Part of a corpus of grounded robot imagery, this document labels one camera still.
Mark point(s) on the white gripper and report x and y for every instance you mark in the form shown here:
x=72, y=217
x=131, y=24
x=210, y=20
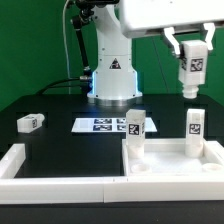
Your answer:
x=140, y=18

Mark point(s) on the white square table top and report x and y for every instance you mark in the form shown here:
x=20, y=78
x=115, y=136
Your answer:
x=167, y=157

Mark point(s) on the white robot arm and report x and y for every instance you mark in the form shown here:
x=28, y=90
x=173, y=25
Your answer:
x=114, y=82

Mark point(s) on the white fiducial marker sheet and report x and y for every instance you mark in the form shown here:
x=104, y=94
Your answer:
x=98, y=125

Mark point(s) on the white U-shaped fence wall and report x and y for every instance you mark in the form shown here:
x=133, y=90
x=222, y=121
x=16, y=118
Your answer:
x=14, y=190

